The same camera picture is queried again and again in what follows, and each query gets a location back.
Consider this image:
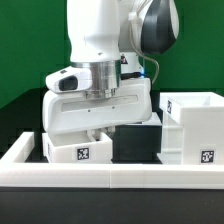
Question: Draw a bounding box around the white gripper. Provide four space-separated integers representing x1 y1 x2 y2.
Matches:
43 78 152 142

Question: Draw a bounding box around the white front drawer box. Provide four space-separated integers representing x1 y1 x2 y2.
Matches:
42 132 113 164

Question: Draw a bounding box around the white drawer cabinet frame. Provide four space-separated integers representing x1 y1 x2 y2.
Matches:
157 92 224 165

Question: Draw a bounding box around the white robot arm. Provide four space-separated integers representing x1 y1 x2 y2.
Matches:
43 0 179 136

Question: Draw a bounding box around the white fiducial marker sheet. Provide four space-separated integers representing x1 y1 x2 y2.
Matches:
130 112 162 126

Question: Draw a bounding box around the white U-shaped border fence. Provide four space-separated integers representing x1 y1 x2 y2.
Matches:
0 132 224 189

